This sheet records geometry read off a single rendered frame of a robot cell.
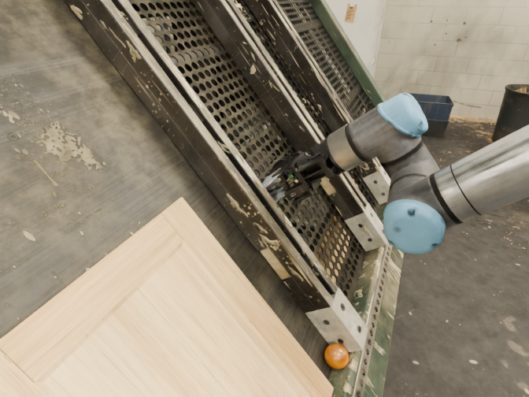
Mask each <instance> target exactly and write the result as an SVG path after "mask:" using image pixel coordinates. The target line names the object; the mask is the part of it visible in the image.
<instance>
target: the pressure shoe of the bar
mask: <svg viewBox="0 0 529 397"><path fill-rule="evenodd" d="M261 253H262V255H263V256H264V257H265V259H266V260H267V261H268V263H269V264H270V266H271V267H272V268H273V269H274V270H275V271H276V273H277V274H278V276H279V277H280V278H281V280H283V279H286V278H288V277H290V275H289V273H288V272H287V271H286V270H285V269H284V267H283V266H282V265H281V263H280V262H279V260H278V259H277V258H276V256H275V255H274V254H273V253H272V251H271V250H270V249H269V248H268V247H267V248H265V249H263V250H261Z"/></svg>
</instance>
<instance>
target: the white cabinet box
mask: <svg viewBox="0 0 529 397"><path fill-rule="evenodd" d="M326 2H327V4H328V5H329V7H330V8H331V10H332V12H333V14H334V15H335V17H336V18H337V20H338V22H339V23H340V24H341V26H342V28H343V30H344V32H345V33H346V34H347V36H348V38H349V39H350V42H351V43H352V44H353V46H354V48H355V49H356V51H357V52H358V54H359V55H360V57H361V59H362V61H363V62H364V64H365V65H366V67H367V69H368V71H369V72H370V73H371V75H372V77H373V79H374V74H375V65H376V60H377V55H378V50H379V41H380V36H381V31H382V26H383V18H384V13H385V8H386V3H387V0H326Z"/></svg>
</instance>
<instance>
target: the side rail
mask: <svg viewBox="0 0 529 397"><path fill-rule="evenodd" d="M309 3H310V4H311V6H312V7H313V9H314V10H315V12H316V14H317V16H318V17H319V18H320V20H321V22H322V23H323V25H324V27H325V28H326V29H327V32H328V33H329V35H330V36H331V38H332V39H333V41H334V42H335V45H336V46H337V47H338V49H339V51H340V52H341V54H342V56H343V57H344V58H345V60H346V62H347V64H348V65H349V67H350V68H351V70H352V71H353V73H354V75H355V77H356V78H357V79H358V81H359V83H360V84H361V86H362V87H363V89H364V91H365V92H366V94H367V96H368V97H369V98H370V100H371V102H372V104H373V105H374V107H377V105H378V104H380V103H382V102H385V101H386V98H385V97H384V95H383V93H382V92H381V90H380V89H379V87H378V85H377V83H376V82H375V80H374V79H373V77H372V75H371V73H370V72H369V71H368V69H367V67H366V65H365V64H364V62H363V61H362V59H361V57H360V55H359V54H358V52H357V51H356V49H355V48H354V46H353V44H352V43H351V42H350V39H349V38H348V36H347V34H346V33H345V32H344V30H343V28H342V26H341V24H340V23H339V22H338V20H337V18H336V17H335V15H334V14H333V12H332V10H331V8H330V7H329V5H328V4H327V2H326V0H309Z"/></svg>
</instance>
